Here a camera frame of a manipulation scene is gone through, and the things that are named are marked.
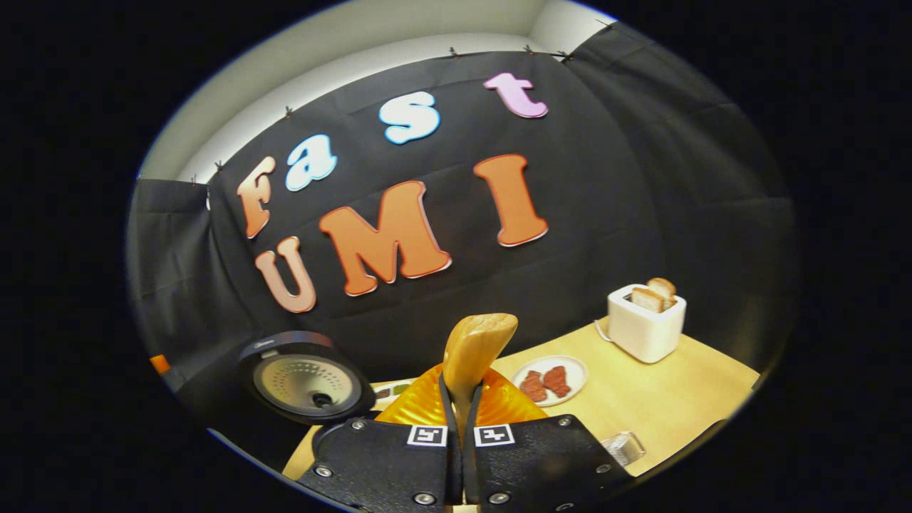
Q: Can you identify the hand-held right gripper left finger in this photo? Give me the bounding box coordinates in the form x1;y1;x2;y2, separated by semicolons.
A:
296;363;460;513

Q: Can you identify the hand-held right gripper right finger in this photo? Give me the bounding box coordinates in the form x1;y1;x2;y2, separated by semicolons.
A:
462;369;636;513

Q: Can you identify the clear chopstick holder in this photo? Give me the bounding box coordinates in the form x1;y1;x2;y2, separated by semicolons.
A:
601;430;647;468

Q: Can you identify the dark grey rice cooker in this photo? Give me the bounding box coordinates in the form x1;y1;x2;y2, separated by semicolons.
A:
237;330;376;464

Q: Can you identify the wooden spoon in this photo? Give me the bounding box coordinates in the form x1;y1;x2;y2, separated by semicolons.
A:
442;312;519;444

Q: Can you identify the white round plate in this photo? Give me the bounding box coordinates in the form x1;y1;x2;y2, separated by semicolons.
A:
511;355;589;408

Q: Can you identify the white toaster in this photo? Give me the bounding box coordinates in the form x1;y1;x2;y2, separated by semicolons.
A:
607;284;688;364

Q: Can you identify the black backdrop cloth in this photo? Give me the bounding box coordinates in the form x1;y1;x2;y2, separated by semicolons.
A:
127;21;799;471

